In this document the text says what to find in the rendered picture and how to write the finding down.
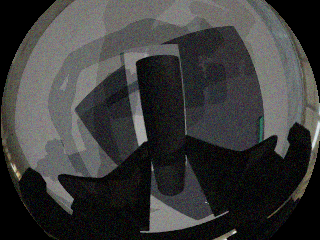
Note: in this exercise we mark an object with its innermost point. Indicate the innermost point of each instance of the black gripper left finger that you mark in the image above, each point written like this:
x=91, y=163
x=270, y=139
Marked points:
x=127, y=188

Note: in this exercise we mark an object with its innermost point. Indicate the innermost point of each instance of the dark grey mat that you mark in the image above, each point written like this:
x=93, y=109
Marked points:
x=223, y=104

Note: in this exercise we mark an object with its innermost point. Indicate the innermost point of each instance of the teal flat trowel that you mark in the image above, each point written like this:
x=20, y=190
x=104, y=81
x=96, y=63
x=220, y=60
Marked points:
x=260, y=129

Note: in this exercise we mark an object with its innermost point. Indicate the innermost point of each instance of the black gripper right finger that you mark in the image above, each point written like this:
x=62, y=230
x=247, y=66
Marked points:
x=220, y=171

